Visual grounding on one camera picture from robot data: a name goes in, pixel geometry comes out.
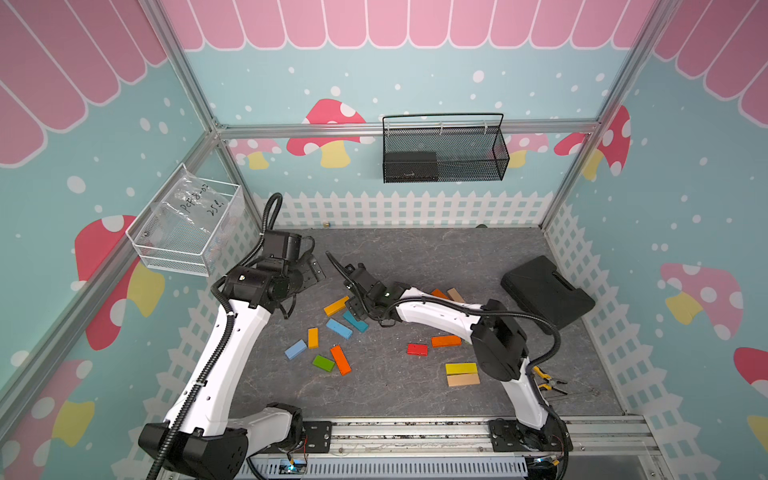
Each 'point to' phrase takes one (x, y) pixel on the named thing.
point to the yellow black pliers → (551, 383)
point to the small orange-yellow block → (313, 338)
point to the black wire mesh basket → (444, 148)
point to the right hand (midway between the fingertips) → (361, 297)
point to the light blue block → (296, 349)
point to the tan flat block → (460, 380)
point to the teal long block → (360, 325)
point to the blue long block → (339, 328)
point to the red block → (417, 349)
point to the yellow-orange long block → (336, 306)
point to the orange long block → (341, 360)
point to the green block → (323, 363)
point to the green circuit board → (293, 467)
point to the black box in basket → (410, 167)
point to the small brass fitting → (326, 224)
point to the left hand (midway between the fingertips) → (305, 280)
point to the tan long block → (455, 295)
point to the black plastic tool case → (537, 288)
